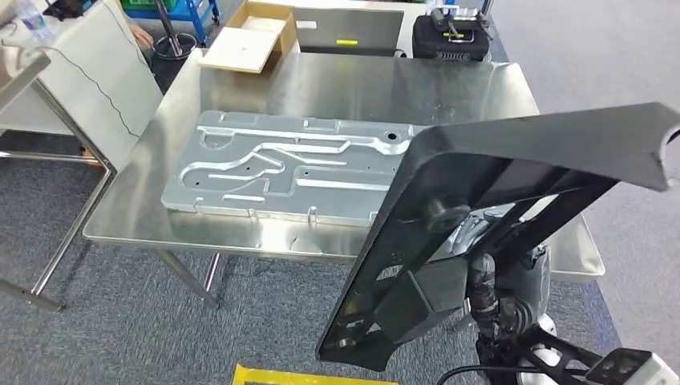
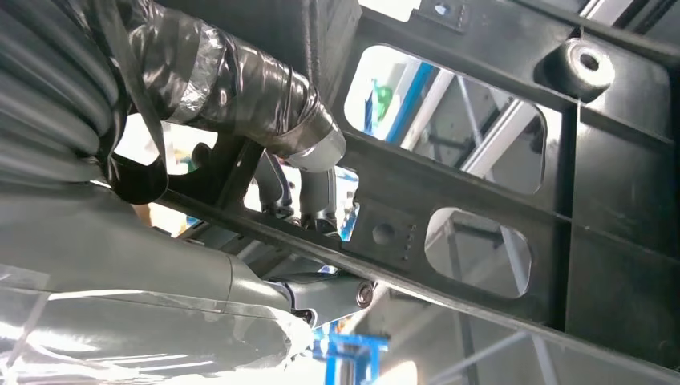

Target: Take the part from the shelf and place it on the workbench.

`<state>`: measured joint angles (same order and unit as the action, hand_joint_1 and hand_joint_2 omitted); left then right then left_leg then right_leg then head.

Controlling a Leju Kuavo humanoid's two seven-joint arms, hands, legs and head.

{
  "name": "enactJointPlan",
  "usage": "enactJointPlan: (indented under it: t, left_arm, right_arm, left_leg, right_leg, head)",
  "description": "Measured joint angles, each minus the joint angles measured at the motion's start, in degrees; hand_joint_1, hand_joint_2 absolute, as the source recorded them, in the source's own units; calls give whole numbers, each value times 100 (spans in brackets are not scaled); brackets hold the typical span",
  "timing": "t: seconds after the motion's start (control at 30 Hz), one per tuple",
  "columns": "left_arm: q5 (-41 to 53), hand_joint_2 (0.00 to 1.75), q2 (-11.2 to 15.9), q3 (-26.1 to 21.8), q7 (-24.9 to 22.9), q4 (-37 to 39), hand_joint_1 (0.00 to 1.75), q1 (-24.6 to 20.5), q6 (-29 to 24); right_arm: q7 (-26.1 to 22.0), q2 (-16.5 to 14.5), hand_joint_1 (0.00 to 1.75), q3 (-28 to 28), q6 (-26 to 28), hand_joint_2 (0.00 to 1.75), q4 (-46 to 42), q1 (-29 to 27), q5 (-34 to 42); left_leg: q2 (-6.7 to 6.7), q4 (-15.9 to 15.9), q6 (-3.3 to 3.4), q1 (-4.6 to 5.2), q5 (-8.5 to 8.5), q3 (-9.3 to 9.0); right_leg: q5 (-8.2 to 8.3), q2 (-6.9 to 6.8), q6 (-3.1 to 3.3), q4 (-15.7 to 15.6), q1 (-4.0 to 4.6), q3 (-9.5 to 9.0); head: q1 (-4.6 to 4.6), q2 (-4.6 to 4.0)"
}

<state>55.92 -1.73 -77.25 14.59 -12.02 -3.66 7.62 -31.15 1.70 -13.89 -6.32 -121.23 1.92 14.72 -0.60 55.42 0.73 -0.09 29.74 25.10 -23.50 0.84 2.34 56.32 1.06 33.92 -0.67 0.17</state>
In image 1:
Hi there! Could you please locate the grey panel with yellow label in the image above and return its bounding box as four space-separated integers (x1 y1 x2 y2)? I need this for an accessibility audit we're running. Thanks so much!
290 6 406 57

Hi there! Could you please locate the black device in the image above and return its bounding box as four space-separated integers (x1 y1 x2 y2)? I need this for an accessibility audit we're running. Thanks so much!
45 0 97 22

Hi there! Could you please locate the thin black cable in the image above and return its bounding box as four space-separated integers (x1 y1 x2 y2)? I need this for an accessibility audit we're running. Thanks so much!
31 45 140 140

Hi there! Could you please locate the stainless steel table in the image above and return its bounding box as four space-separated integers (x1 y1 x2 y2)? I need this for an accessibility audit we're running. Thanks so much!
0 45 115 313

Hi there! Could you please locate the stanchion post with round base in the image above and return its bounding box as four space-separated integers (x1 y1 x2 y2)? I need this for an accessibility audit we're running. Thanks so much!
150 0 199 94

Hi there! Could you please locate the stainless steel workbench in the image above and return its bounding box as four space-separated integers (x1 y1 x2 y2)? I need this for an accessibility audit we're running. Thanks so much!
82 47 607 312

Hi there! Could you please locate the black plastic car part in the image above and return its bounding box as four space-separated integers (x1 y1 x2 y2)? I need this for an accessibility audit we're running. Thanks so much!
314 102 680 373

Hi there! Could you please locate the black tool case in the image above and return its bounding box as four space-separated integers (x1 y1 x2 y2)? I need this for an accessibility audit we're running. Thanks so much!
411 14 492 62

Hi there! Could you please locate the green crate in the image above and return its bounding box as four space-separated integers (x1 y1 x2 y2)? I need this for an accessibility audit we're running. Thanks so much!
120 0 176 12

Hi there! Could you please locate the stamped silver metal plate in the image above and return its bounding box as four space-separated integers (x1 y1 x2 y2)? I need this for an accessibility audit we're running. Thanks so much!
160 110 426 229

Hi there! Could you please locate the black and yellow tool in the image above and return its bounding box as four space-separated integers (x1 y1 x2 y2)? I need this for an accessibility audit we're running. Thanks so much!
430 7 487 41

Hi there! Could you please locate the white cabinet panel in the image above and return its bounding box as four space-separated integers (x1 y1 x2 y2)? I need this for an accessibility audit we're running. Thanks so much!
0 0 164 172

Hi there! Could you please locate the clear water bottle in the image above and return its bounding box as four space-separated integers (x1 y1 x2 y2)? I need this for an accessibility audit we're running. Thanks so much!
15 0 55 43

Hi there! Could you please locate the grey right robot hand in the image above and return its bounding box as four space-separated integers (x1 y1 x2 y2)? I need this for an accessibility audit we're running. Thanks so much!
443 204 552 342

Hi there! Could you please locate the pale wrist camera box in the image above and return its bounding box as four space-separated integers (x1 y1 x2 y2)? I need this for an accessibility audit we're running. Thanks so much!
584 347 680 385

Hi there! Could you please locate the blue cart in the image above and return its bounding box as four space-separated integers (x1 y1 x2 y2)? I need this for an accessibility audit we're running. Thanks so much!
119 0 221 47

